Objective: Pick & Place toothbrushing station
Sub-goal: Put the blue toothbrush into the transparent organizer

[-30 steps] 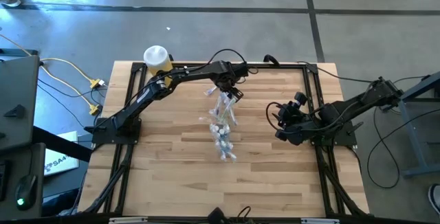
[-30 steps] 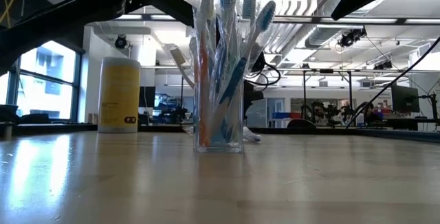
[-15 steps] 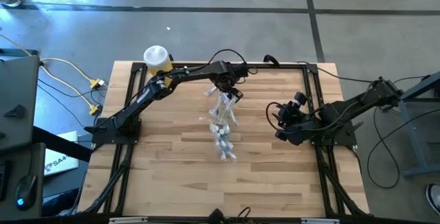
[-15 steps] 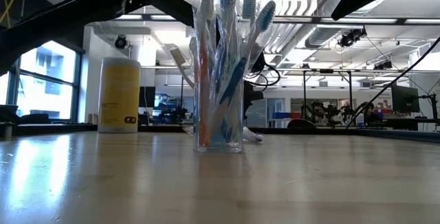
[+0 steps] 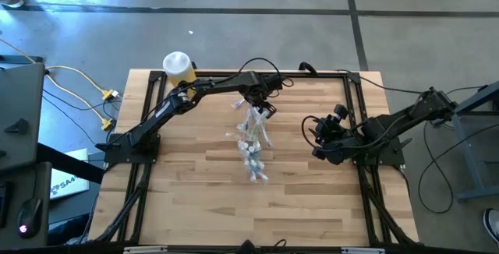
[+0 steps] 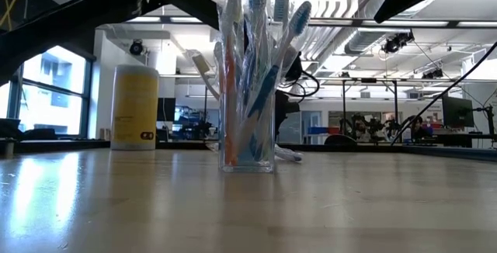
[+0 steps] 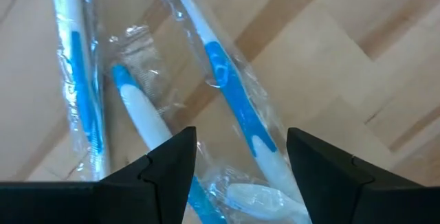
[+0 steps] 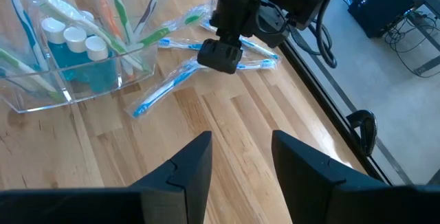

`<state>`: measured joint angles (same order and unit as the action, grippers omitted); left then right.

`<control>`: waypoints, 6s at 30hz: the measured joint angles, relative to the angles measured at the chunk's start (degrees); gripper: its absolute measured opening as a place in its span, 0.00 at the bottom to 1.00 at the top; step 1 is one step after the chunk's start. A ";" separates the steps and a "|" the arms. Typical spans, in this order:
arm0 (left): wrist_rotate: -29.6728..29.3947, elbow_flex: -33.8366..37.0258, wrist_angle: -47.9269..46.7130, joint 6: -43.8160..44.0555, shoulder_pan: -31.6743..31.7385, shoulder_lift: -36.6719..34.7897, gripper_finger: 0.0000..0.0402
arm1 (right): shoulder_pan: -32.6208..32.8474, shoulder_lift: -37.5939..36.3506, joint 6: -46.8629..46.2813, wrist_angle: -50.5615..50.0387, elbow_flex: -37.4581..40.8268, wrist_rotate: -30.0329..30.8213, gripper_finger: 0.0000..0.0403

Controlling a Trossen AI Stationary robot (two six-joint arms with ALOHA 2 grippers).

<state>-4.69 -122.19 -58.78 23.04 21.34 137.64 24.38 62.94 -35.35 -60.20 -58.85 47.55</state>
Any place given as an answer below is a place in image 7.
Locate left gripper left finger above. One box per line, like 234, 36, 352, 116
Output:
0, 126, 197, 224

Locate blue toothbrush in clear wrapper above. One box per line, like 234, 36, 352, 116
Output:
147, 0, 312, 218
47, 0, 111, 182
108, 24, 228, 224

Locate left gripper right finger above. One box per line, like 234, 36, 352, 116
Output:
286, 126, 440, 224

